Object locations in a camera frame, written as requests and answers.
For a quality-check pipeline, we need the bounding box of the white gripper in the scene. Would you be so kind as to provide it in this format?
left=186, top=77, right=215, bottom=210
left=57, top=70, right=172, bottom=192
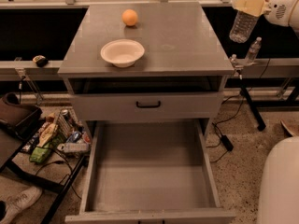
left=232, top=0, right=299, bottom=29

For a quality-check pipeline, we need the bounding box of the clear plastic water bottle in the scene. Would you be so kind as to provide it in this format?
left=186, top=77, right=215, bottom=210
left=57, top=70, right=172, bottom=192
left=229, top=0, right=270, bottom=43

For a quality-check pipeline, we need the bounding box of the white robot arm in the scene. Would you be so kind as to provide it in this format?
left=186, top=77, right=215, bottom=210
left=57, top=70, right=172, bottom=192
left=232, top=0, right=299, bottom=224

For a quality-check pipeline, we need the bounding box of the background water bottle on ledge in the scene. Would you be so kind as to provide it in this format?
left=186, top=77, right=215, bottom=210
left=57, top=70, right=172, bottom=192
left=245, top=36, right=262, bottom=65

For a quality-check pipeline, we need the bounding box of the grey drawer cabinet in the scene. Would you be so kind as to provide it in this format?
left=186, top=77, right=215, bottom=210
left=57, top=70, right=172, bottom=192
left=57, top=1, right=235, bottom=125

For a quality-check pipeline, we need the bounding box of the closed grey middle drawer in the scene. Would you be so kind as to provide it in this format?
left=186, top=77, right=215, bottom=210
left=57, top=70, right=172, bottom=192
left=71, top=92, right=223, bottom=122

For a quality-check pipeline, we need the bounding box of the open grey bottom drawer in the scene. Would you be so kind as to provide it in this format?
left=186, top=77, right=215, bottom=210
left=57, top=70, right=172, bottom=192
left=65, top=119, right=235, bottom=224

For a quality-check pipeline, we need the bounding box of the small clamp on ledge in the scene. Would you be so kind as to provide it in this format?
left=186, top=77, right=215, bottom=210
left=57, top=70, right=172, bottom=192
left=230, top=54, right=244, bottom=79

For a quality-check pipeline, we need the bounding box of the black tripod leg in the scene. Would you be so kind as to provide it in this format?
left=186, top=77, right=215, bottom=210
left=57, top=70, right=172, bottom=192
left=239, top=79, right=266, bottom=132

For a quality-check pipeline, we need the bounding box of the tan shoe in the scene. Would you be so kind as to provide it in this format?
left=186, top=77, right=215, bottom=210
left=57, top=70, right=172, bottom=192
left=280, top=120, right=299, bottom=136

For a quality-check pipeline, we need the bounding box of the orange fruit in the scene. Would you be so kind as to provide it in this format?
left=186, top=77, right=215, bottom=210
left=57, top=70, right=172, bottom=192
left=121, top=9, right=138, bottom=27

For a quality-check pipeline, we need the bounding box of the white paper bowl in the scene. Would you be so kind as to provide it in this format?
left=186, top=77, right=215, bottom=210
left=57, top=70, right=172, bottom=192
left=100, top=39, right=145, bottom=68

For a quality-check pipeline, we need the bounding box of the black power adapter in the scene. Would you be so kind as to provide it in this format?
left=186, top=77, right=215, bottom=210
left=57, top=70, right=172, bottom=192
left=221, top=135, right=234, bottom=151

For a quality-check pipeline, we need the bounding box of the black tape measure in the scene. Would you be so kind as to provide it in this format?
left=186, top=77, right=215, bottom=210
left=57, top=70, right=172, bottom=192
left=33, top=55, right=49, bottom=68

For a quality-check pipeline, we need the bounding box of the brown bag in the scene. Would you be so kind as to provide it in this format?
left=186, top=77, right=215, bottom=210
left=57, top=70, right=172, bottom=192
left=0, top=92, right=42, bottom=140

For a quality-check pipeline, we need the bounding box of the green snack bag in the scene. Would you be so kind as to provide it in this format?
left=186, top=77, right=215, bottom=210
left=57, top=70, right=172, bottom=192
left=29, top=147, right=51, bottom=164

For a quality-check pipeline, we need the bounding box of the white sneaker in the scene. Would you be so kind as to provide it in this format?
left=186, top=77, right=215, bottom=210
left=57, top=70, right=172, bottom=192
left=0, top=186, right=43, bottom=224

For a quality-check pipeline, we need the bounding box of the black drawer handle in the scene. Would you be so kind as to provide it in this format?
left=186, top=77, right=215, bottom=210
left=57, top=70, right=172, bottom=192
left=135, top=101, right=162, bottom=109

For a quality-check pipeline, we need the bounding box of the wire basket of snacks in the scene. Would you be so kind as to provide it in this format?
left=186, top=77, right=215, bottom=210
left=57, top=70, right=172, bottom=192
left=21, top=109, right=91, bottom=157

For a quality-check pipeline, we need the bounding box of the black metal table frame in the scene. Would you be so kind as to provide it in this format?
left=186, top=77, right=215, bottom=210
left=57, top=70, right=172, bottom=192
left=0, top=129, right=86, bottom=224

